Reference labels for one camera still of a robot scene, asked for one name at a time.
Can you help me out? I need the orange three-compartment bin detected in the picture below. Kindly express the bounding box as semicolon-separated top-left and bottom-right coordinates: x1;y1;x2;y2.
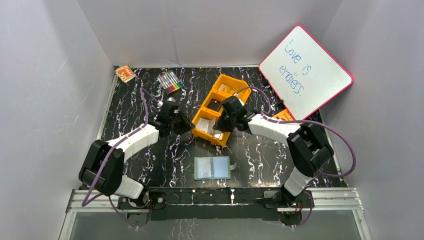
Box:
192;74;248;147

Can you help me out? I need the mint green card holder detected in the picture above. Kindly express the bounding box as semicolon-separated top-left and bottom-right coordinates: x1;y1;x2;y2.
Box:
194;156;236;181

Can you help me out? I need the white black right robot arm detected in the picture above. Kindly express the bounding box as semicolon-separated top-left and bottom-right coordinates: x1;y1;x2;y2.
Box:
213;96;334;207

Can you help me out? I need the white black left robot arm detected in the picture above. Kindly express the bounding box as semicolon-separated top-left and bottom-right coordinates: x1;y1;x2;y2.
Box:
78;100;195;208

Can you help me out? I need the grey card in bin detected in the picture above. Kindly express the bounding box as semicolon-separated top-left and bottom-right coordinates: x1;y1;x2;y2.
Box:
196;118;224;140

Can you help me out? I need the small orange card box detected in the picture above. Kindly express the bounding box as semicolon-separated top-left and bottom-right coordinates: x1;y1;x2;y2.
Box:
115;65;136;83

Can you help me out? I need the black item in bin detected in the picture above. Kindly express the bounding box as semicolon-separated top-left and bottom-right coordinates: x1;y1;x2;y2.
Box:
210;102;222;112

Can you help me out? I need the beige item in bin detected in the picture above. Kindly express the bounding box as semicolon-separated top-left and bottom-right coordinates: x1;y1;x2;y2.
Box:
218;84;231;93

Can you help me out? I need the pack of coloured markers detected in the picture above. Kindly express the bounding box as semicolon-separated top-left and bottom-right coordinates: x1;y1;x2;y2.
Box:
157;70;184;95

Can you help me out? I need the orange cover book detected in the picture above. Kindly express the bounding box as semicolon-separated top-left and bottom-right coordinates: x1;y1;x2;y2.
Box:
272;109;294;121

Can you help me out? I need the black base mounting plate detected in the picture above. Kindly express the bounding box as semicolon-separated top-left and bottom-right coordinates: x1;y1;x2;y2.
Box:
117;187;315;225

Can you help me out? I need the pink framed whiteboard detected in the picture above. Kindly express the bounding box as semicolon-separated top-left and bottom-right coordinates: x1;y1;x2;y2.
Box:
258;25;354;120

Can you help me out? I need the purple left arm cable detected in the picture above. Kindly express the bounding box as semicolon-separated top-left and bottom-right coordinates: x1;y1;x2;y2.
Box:
81;87;165;208

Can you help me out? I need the aluminium rail frame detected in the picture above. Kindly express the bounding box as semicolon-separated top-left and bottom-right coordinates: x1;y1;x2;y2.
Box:
59;187;372;240

